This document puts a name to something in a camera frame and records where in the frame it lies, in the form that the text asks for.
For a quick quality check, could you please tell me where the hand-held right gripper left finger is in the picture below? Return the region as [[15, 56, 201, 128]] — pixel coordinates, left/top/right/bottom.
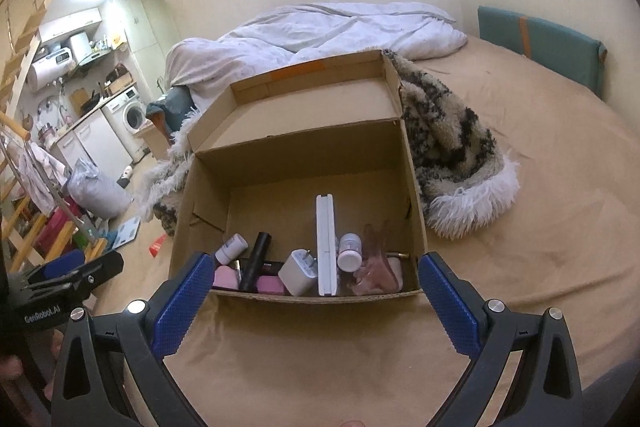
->
[[52, 252, 216, 427]]

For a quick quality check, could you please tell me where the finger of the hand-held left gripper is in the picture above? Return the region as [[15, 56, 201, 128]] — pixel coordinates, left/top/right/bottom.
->
[[25, 249, 86, 282], [27, 253, 125, 305]]

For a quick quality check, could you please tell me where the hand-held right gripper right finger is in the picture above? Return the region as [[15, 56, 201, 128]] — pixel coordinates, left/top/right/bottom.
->
[[419, 252, 584, 427]]

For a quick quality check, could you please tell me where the pink oval case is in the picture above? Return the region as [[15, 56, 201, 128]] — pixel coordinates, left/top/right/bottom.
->
[[212, 266, 287, 297]]

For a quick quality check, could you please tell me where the small pink perfume bottle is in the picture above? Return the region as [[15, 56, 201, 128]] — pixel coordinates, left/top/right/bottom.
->
[[384, 250, 412, 281]]

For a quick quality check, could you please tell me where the small white capped tube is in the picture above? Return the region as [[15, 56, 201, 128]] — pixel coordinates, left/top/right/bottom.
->
[[216, 234, 249, 266]]

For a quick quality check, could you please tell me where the black cosmetic tube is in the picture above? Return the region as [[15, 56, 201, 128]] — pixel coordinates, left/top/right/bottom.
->
[[239, 232, 273, 293]]

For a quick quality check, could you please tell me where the small black printed box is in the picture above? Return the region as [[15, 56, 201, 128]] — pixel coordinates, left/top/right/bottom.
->
[[234, 258, 287, 279]]

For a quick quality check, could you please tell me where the small white bottle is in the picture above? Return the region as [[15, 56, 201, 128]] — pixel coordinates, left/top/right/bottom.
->
[[336, 233, 364, 272]]

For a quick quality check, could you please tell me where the white plug charger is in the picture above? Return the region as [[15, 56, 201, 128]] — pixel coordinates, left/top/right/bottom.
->
[[277, 248, 321, 297]]

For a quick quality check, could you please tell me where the white booklet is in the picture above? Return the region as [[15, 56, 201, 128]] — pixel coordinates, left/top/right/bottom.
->
[[316, 194, 341, 297]]

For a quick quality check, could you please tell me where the cardboard box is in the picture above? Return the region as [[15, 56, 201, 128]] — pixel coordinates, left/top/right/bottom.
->
[[169, 49, 427, 305]]

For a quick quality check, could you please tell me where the person's left hand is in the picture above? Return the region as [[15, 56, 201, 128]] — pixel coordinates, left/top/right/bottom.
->
[[0, 353, 26, 382]]

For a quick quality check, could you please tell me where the red bag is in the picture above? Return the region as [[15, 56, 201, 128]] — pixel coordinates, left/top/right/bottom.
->
[[34, 207, 72, 259]]

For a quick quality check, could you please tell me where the bathroom scale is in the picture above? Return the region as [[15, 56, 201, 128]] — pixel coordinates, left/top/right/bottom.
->
[[106, 216, 144, 251]]

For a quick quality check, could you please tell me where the red package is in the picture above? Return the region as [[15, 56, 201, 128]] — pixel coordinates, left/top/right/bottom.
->
[[148, 234, 174, 256]]

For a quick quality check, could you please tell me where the grey plastic bag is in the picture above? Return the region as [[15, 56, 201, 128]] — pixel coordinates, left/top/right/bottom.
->
[[67, 158, 134, 219]]

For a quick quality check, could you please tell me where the white hanging cloth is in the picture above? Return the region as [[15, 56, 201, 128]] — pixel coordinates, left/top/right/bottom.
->
[[20, 142, 69, 214]]

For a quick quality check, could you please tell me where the white kitchen cabinet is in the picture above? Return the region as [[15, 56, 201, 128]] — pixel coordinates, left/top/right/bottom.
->
[[55, 109, 134, 181]]

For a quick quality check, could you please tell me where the beige side table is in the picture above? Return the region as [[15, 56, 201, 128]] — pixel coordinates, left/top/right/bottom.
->
[[132, 122, 172, 158]]

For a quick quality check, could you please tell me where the white washing machine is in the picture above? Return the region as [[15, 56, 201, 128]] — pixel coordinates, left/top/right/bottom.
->
[[102, 87, 149, 158]]

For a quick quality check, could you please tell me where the fluffy patterned blanket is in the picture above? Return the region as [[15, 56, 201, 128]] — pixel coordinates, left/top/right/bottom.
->
[[135, 48, 521, 241]]

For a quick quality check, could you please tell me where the teal cushion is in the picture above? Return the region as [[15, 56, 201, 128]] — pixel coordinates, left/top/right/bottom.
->
[[146, 86, 195, 134]]

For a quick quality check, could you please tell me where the white water heater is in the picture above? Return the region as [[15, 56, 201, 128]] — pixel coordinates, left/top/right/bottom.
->
[[27, 56, 79, 94]]

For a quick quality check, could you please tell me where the white upper cabinet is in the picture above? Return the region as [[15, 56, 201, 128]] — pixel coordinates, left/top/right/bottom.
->
[[37, 7, 104, 44]]

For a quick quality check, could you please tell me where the cream tall cabinet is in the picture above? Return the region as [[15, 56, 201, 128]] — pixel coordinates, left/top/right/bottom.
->
[[107, 0, 174, 108]]

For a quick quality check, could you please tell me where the teal headboard pad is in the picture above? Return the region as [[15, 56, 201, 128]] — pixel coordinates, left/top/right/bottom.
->
[[477, 5, 609, 101]]

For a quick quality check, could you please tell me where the white duvet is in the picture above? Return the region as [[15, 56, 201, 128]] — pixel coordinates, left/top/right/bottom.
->
[[165, 2, 469, 108]]

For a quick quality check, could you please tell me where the yellow wooden frame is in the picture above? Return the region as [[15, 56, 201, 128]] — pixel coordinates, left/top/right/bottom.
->
[[0, 112, 51, 275]]

